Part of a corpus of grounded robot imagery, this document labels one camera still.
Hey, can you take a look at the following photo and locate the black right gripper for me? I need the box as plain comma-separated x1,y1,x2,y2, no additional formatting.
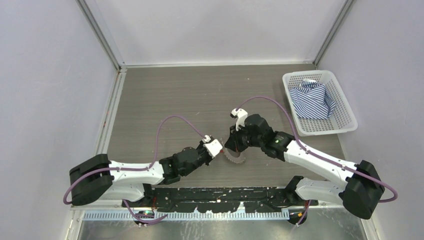
225,122,264,153

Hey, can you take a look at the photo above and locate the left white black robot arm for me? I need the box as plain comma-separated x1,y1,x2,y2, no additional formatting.
63,139,223,207

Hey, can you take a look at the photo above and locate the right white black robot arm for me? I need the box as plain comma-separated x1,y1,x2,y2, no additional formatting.
224,109,385,220

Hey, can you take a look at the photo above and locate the blue striped shirt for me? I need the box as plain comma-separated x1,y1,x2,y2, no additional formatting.
289,78,337,120

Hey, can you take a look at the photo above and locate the white plastic basket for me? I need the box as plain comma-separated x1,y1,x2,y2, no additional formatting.
282,70,358,136

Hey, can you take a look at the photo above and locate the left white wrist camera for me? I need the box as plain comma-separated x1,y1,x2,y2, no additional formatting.
202,135,223,158

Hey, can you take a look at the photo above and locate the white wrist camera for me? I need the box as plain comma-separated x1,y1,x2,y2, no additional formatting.
202,135,223,158
230,108,248,131

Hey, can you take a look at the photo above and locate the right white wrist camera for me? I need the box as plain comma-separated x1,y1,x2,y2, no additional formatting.
230,108,248,131

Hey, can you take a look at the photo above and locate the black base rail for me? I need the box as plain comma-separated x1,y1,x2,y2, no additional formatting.
128,186,307,214

